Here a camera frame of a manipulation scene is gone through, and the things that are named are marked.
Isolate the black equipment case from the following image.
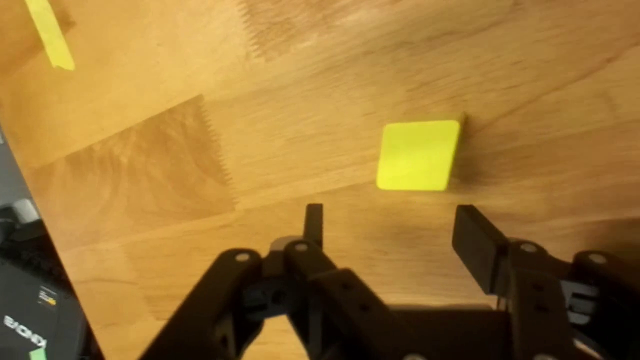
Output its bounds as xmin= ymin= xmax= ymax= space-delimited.
xmin=0 ymin=198 xmax=102 ymax=360

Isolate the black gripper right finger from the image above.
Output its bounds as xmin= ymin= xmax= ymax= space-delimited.
xmin=452 ymin=205 xmax=640 ymax=360

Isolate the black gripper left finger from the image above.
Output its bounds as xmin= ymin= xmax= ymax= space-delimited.
xmin=138 ymin=202 xmax=428 ymax=360

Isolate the yellow cube block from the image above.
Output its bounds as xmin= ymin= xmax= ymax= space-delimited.
xmin=374 ymin=119 xmax=463 ymax=194

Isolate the yellow tape strip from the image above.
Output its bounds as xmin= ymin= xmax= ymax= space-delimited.
xmin=23 ymin=0 xmax=76 ymax=73

